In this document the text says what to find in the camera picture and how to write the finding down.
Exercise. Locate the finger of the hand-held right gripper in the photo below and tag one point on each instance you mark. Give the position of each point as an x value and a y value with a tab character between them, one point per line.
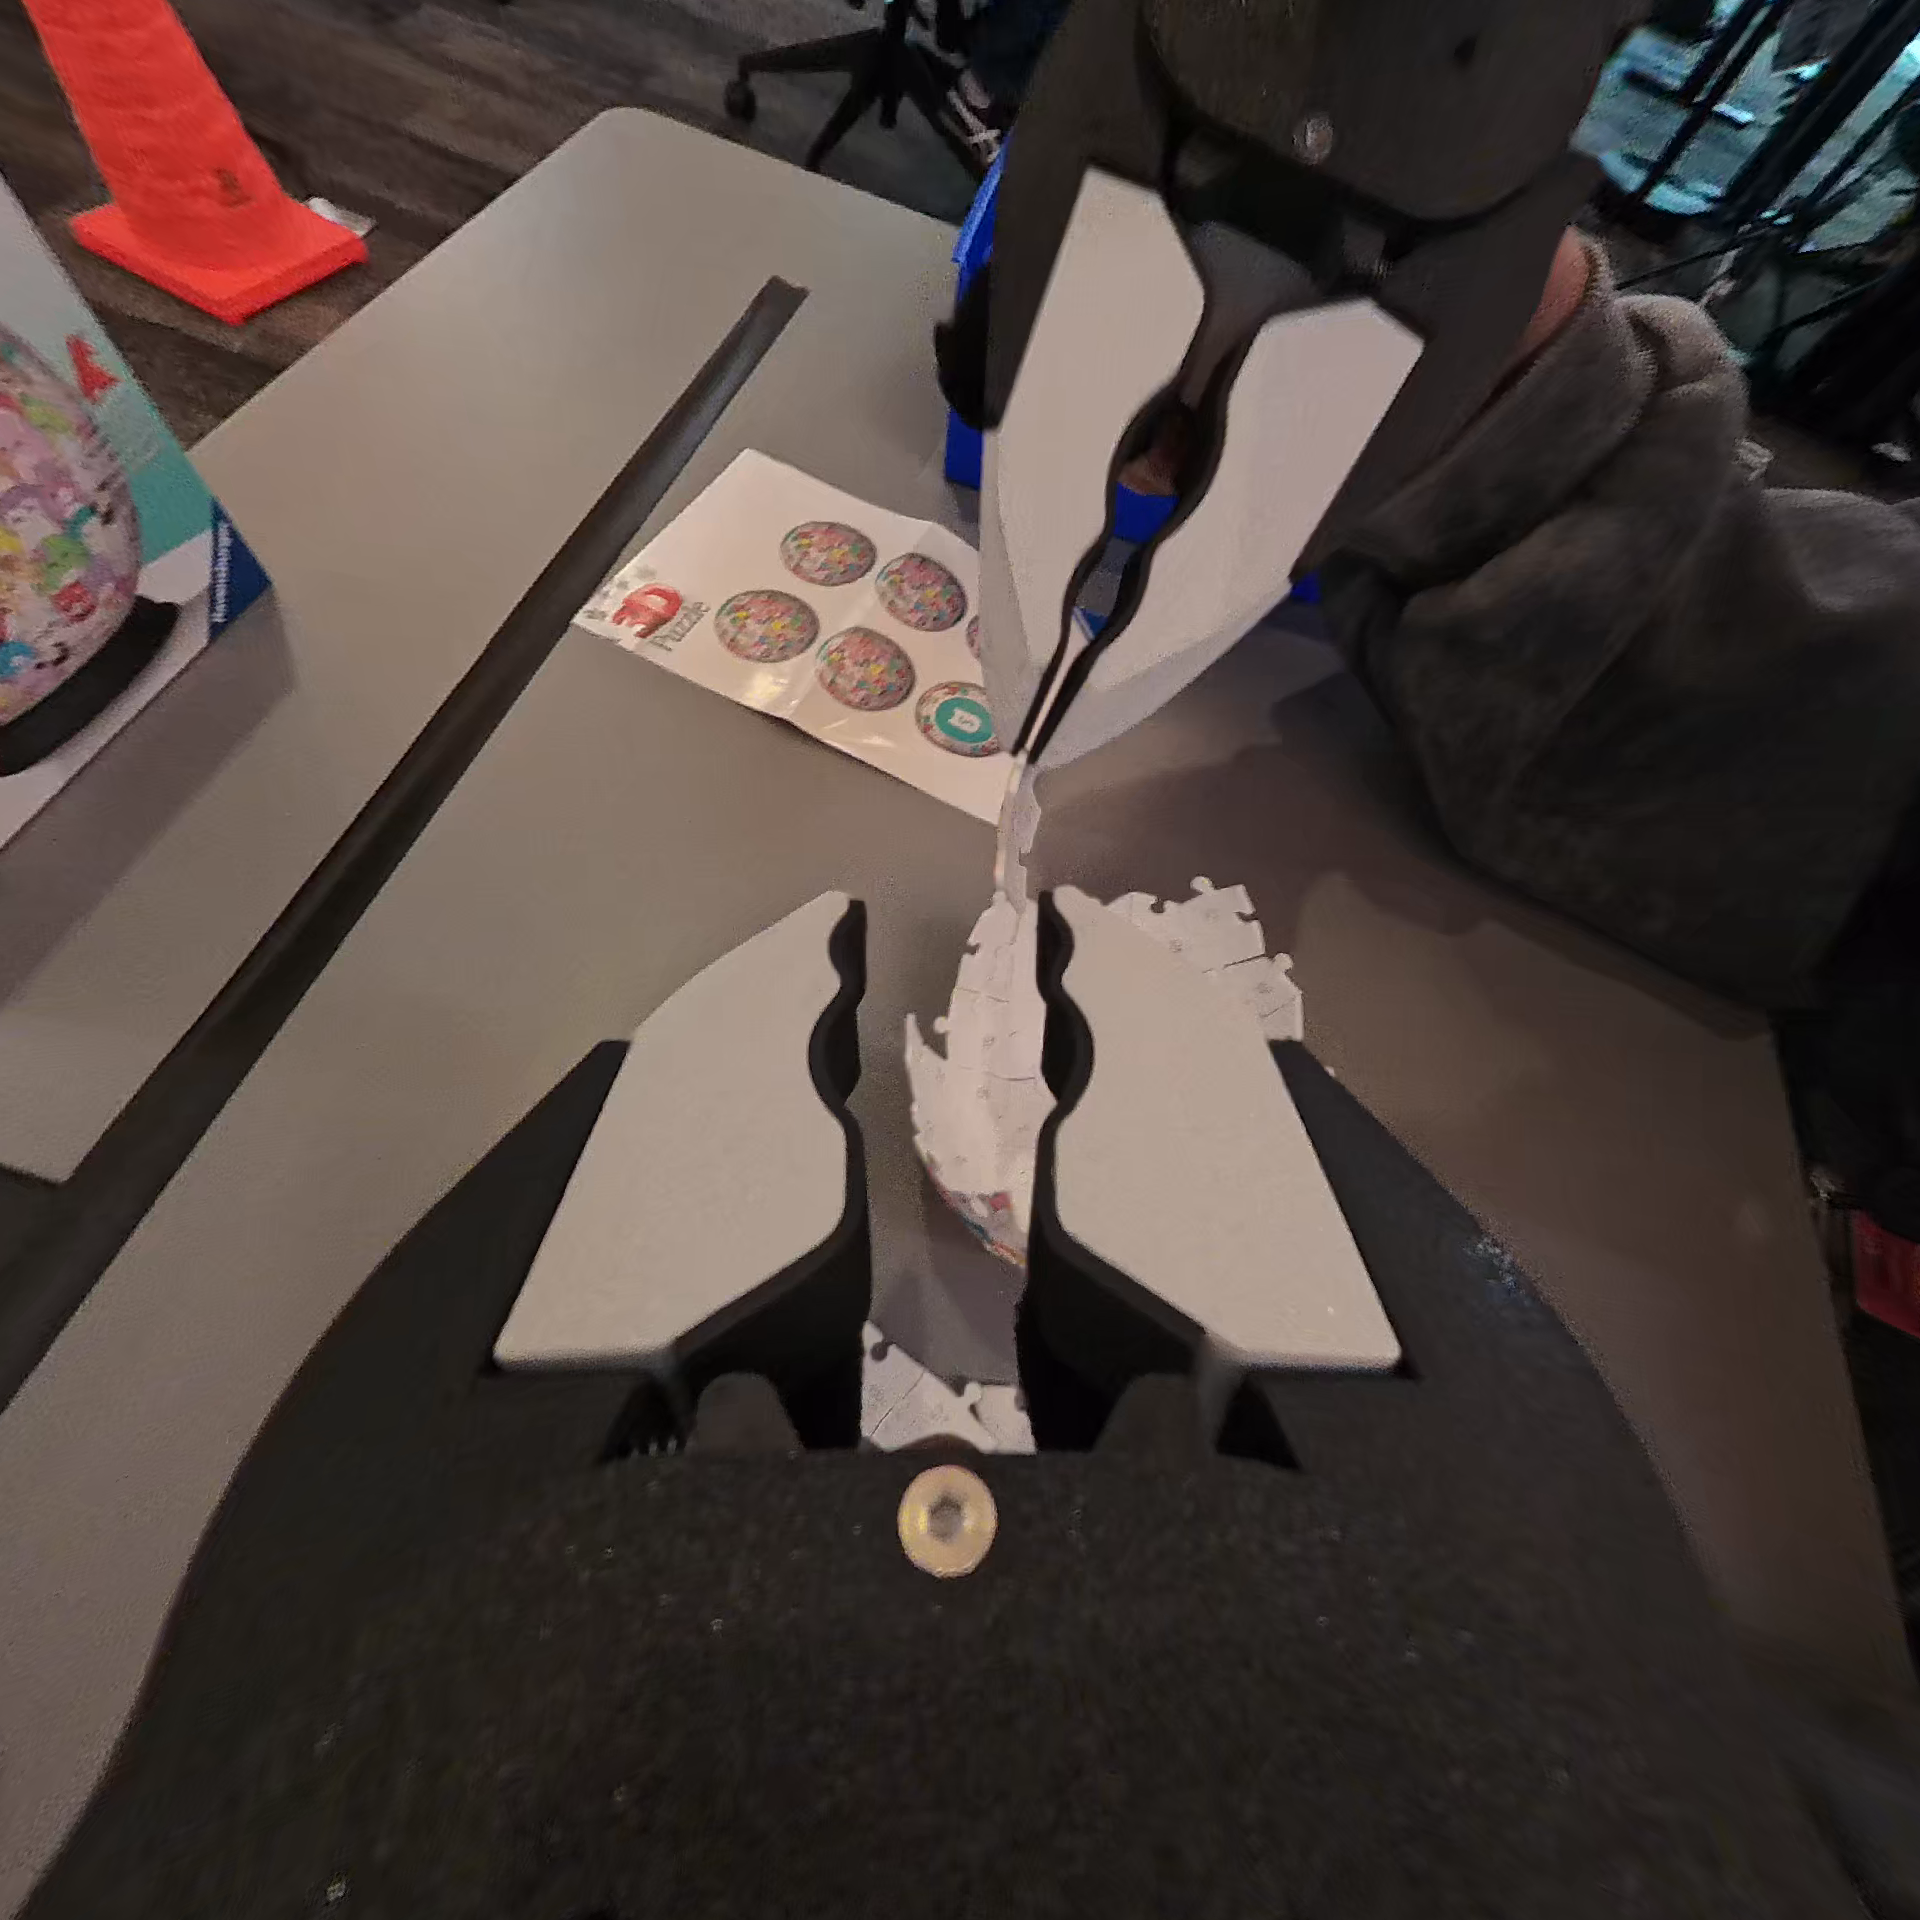
1290	452
1066	422

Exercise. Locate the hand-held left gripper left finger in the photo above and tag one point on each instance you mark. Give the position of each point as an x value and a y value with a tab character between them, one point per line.
676	1200

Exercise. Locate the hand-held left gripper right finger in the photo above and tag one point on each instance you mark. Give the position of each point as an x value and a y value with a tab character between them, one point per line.
1215	1200

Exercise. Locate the half-built colourful puzzle ball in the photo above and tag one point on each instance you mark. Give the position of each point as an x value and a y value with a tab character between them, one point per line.
983	1079

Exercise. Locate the person's right forearm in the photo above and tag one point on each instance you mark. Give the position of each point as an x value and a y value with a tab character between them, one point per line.
1652	676

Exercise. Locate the scattered pile of puzzle pieces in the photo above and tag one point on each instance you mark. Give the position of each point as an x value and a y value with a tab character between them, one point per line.
914	1402

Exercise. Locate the printed cardboard puzzle box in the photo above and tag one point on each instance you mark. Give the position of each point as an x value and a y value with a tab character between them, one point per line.
105	525

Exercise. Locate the person's right hand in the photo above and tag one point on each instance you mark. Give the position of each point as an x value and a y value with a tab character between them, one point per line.
1569	300

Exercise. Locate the blue plastic tray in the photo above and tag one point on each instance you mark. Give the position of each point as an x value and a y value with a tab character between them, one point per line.
974	212

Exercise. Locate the white printed instruction leaflet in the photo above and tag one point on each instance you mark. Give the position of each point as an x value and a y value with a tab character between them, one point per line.
750	630

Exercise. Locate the black office chair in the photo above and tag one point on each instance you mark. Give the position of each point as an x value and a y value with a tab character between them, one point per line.
856	77

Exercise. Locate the black tripod stand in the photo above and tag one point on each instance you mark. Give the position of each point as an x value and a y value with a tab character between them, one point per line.
1800	196

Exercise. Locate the orange traffic cone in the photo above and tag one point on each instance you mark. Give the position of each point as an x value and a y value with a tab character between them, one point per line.
182	181

